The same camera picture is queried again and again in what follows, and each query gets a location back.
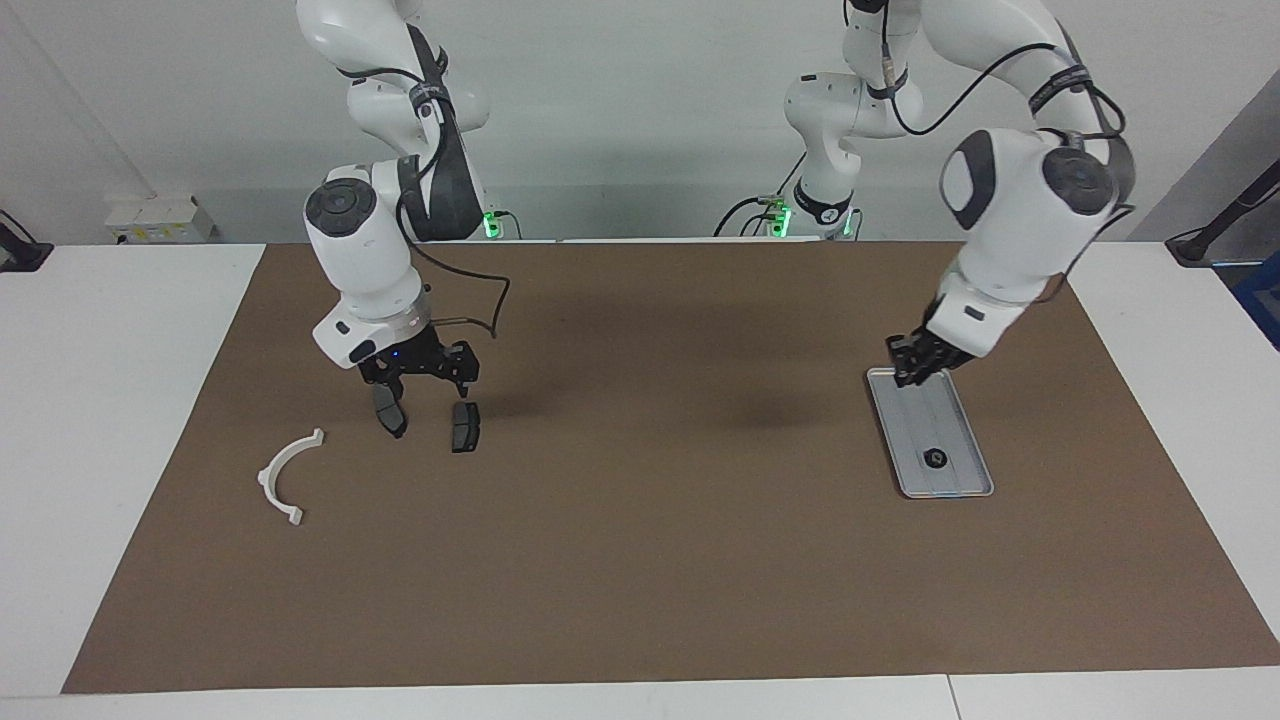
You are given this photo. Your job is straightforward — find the silver metal tray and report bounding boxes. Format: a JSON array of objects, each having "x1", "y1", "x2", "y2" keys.
[{"x1": 866, "y1": 367, "x2": 995, "y2": 499}]

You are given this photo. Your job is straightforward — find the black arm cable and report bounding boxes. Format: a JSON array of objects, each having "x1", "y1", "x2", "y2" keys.
[
  {"x1": 335, "y1": 65, "x2": 512, "y2": 341},
  {"x1": 845, "y1": 0, "x2": 1136, "y2": 216}
]

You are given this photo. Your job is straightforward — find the brown table mat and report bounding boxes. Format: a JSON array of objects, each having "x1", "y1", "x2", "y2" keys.
[{"x1": 62, "y1": 240, "x2": 1280, "y2": 694}]

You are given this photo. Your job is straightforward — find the curved dark grey brake pad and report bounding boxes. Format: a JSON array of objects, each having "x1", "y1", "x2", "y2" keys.
[{"x1": 372, "y1": 385, "x2": 408, "y2": 439}]

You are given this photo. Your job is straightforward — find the black stand with pole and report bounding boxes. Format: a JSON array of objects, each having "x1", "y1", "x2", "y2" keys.
[{"x1": 1165, "y1": 158, "x2": 1280, "y2": 267}]

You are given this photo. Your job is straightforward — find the white power strip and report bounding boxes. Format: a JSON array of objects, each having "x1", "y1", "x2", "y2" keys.
[{"x1": 105, "y1": 195, "x2": 216, "y2": 244}]

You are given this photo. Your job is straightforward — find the blue box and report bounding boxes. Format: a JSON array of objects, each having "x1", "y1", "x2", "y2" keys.
[{"x1": 1232, "y1": 255, "x2": 1280, "y2": 351}]

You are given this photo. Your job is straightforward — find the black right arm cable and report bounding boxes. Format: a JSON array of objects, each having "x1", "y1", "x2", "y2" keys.
[{"x1": 335, "y1": 65, "x2": 512, "y2": 341}]

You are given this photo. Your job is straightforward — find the black clamp mount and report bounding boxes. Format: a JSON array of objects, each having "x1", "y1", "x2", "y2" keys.
[{"x1": 0, "y1": 208, "x2": 54, "y2": 273}]

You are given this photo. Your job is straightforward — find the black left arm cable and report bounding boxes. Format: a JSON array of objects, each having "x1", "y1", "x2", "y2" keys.
[{"x1": 845, "y1": 0, "x2": 1136, "y2": 216}]

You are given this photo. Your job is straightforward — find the white curved plastic bracket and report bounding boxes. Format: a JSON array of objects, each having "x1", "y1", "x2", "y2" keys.
[{"x1": 257, "y1": 428, "x2": 326, "y2": 526}]

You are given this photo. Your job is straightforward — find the black left base cables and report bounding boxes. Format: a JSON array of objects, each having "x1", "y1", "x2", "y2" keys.
[{"x1": 713, "y1": 150, "x2": 809, "y2": 239}]

